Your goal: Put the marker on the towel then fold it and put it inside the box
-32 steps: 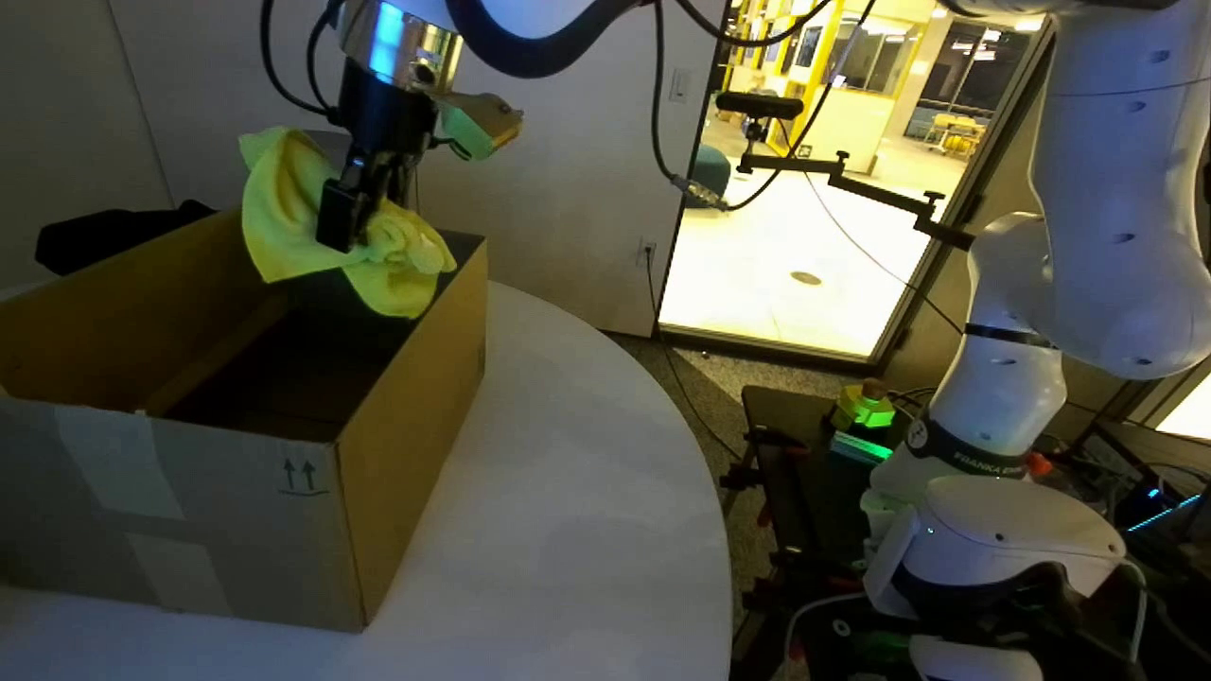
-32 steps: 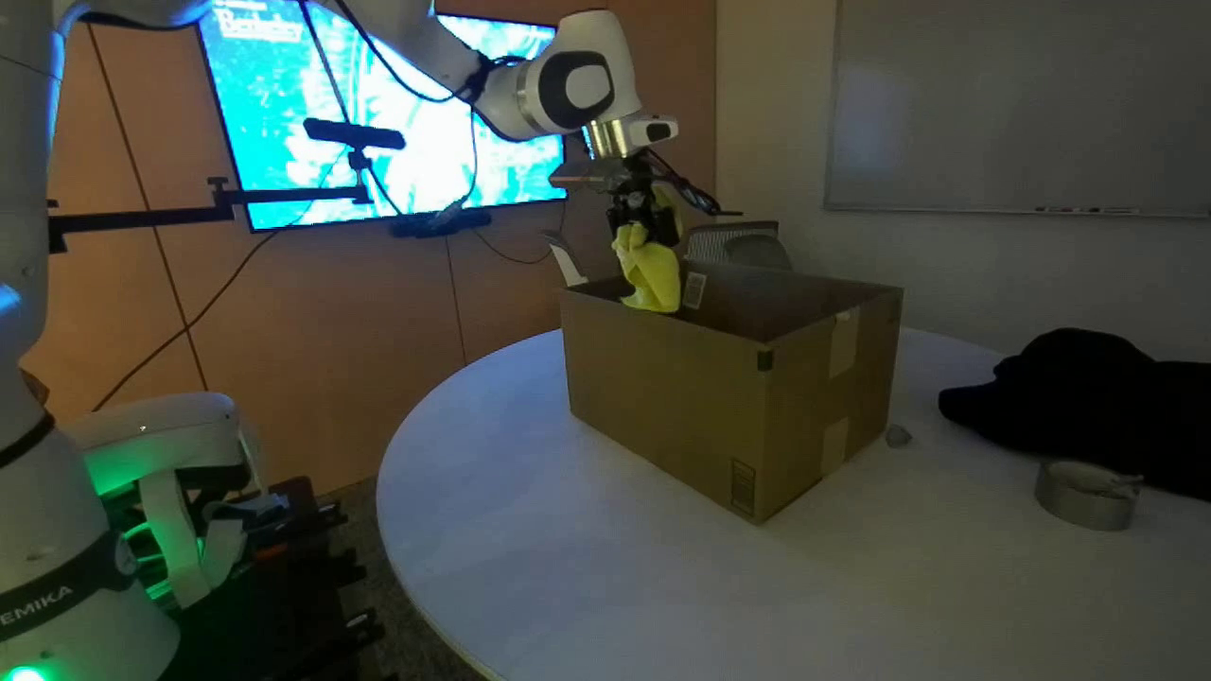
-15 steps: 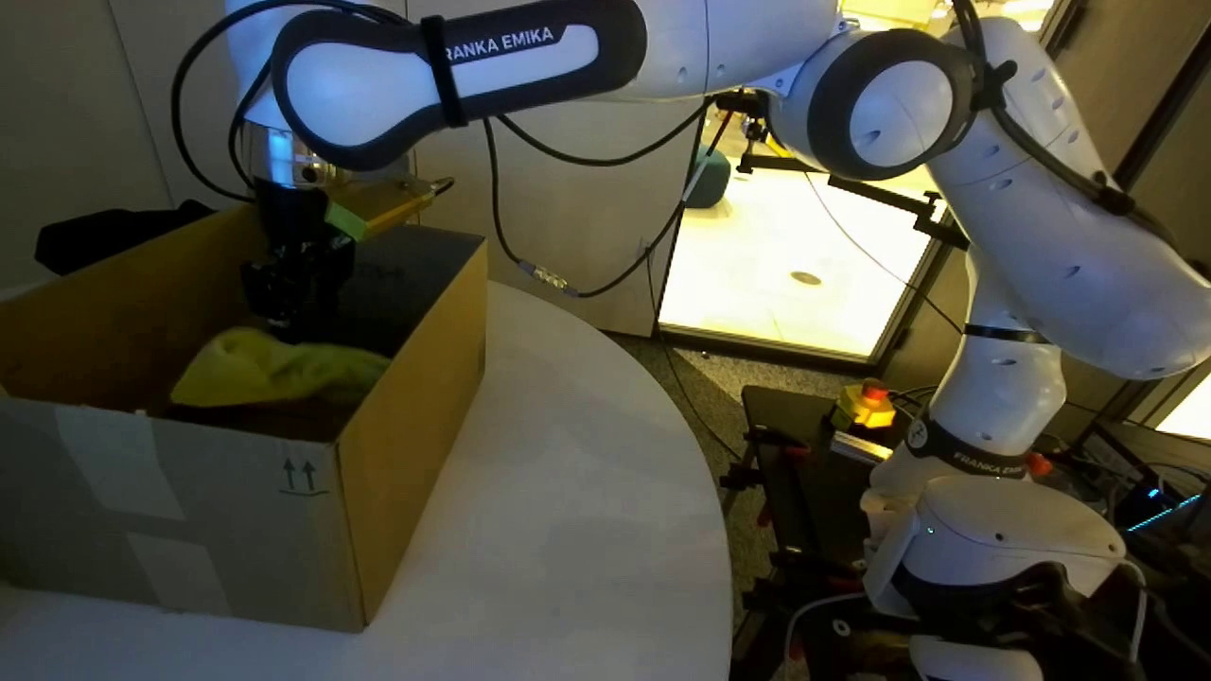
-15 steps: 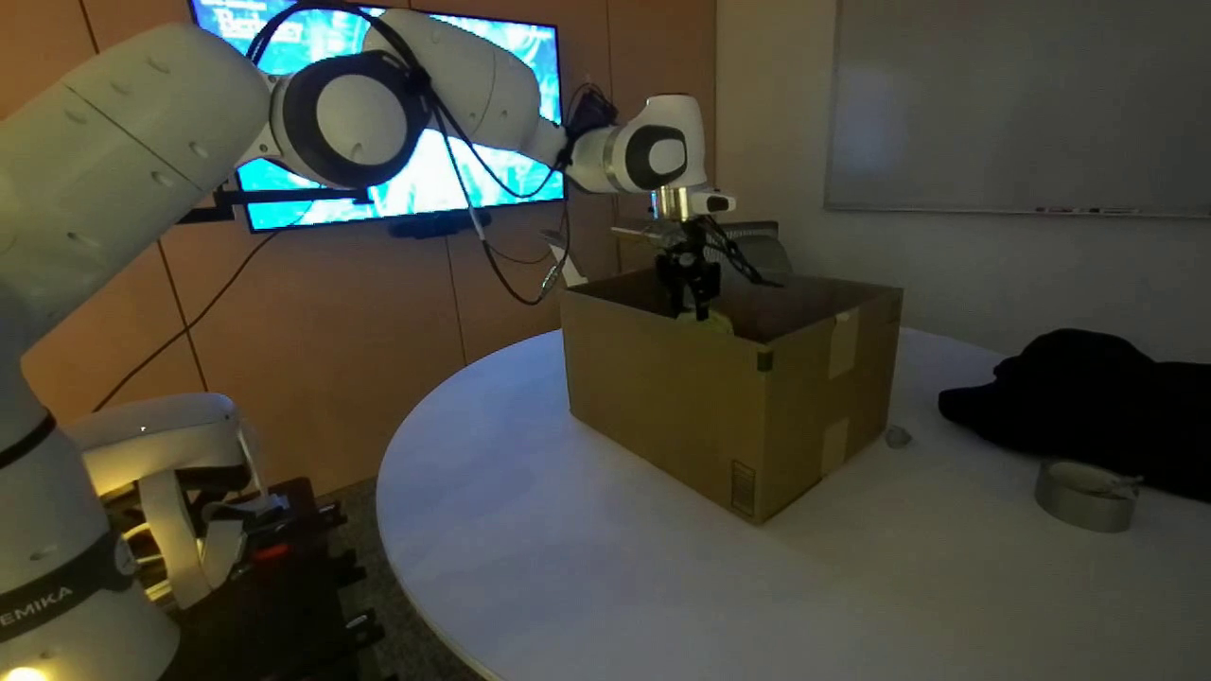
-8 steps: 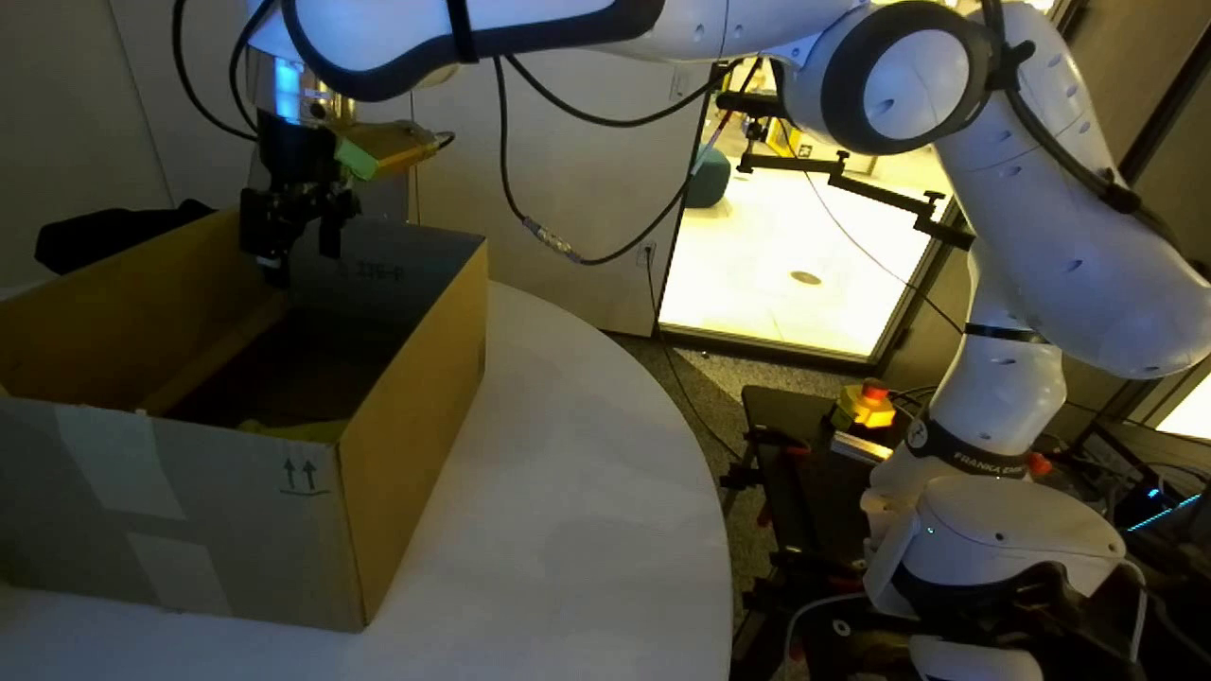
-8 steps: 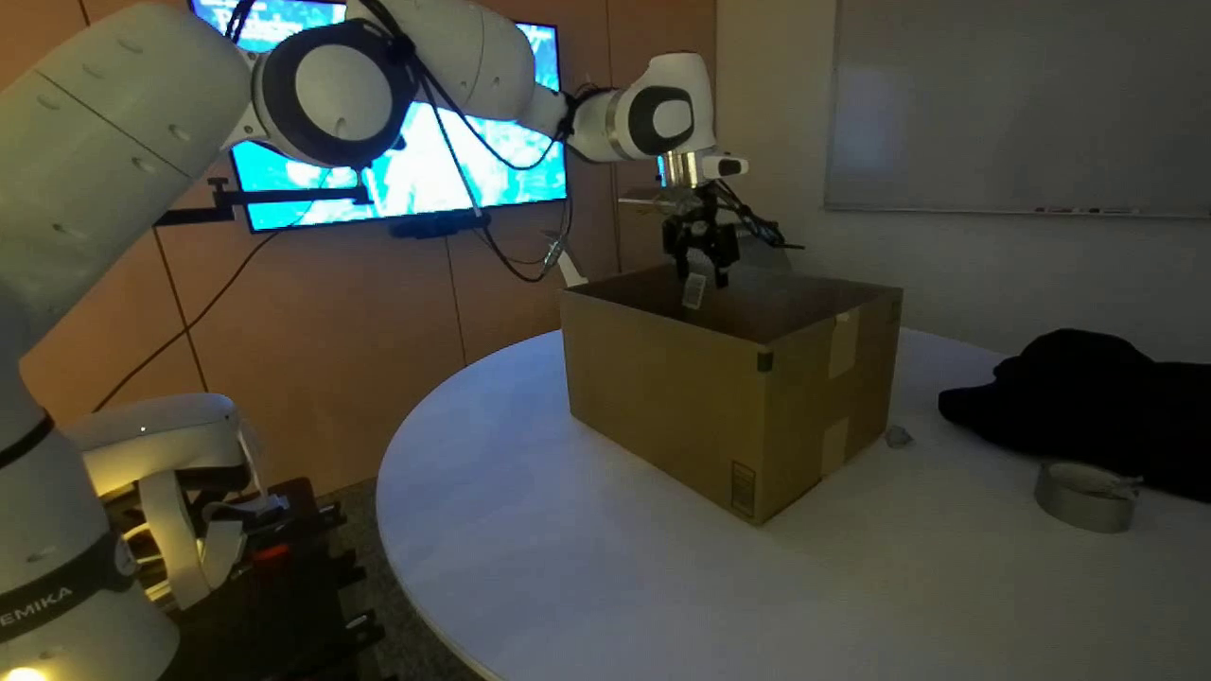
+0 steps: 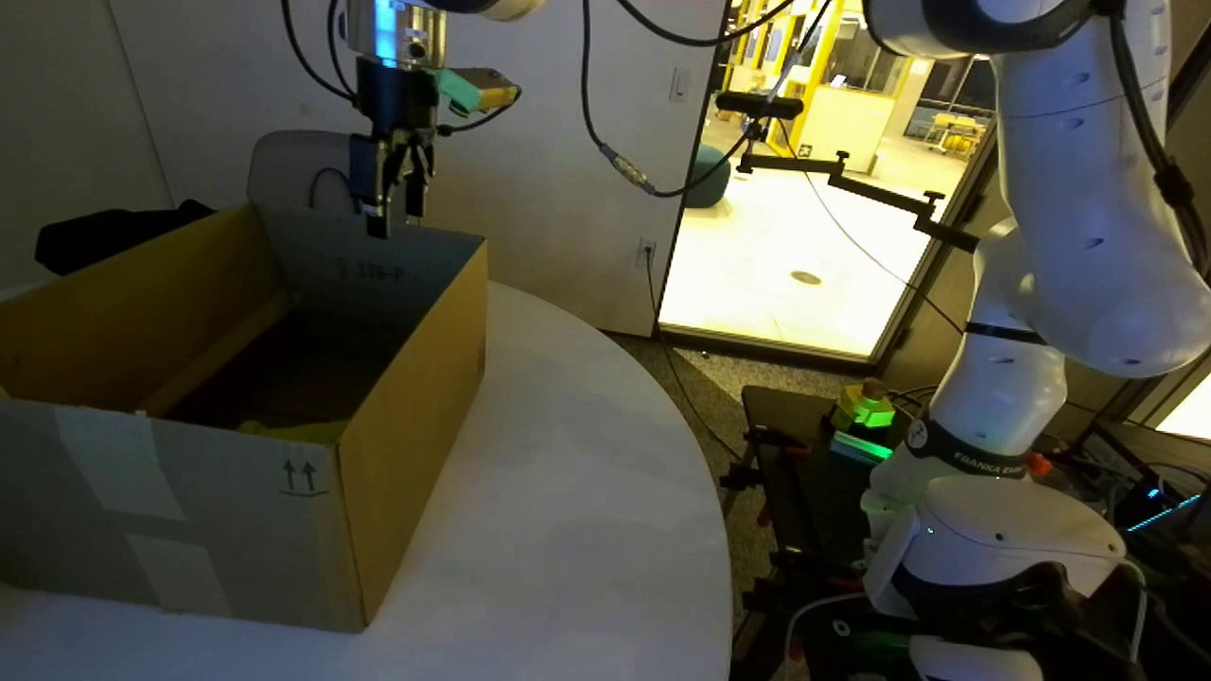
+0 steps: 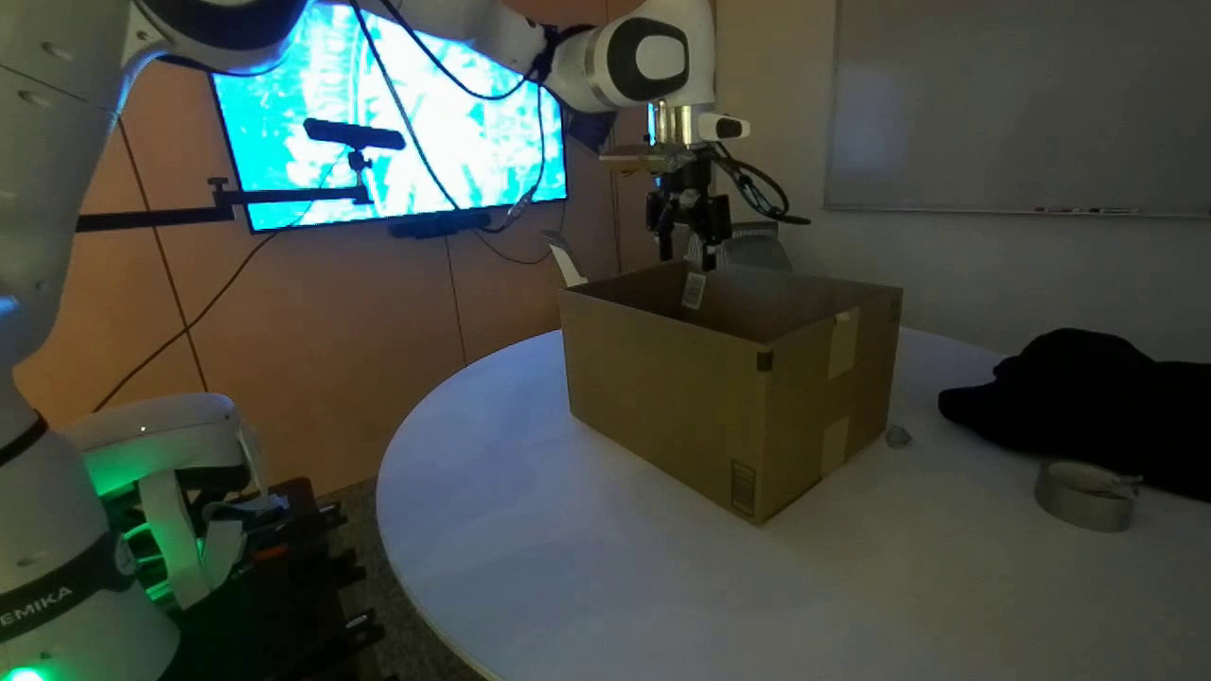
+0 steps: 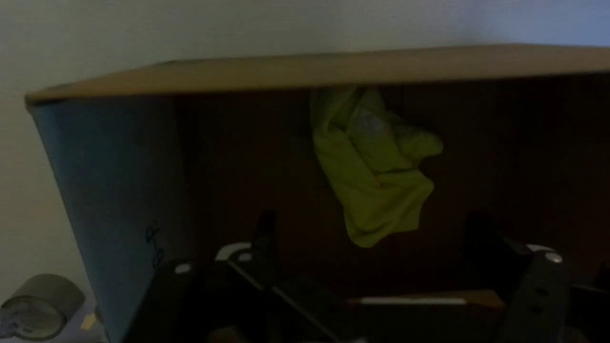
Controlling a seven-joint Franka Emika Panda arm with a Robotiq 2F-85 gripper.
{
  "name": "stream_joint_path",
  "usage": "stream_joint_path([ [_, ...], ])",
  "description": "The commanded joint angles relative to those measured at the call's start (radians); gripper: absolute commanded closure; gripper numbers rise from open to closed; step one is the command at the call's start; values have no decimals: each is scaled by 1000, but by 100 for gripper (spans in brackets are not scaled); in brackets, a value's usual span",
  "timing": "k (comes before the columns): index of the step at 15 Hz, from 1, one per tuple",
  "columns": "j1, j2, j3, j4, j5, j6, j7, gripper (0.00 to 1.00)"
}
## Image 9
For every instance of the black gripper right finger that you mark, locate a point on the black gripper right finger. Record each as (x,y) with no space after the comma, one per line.
(536,297)

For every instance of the brown cardboard box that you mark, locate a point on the brown cardboard box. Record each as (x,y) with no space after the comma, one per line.
(115,177)

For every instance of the grey tape roll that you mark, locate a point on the grey tape roll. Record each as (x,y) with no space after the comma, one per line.
(41,305)

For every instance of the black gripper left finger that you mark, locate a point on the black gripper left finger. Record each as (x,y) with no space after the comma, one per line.
(178,305)

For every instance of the yellow-green towel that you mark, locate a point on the yellow-green towel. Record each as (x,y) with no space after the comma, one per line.
(374,183)

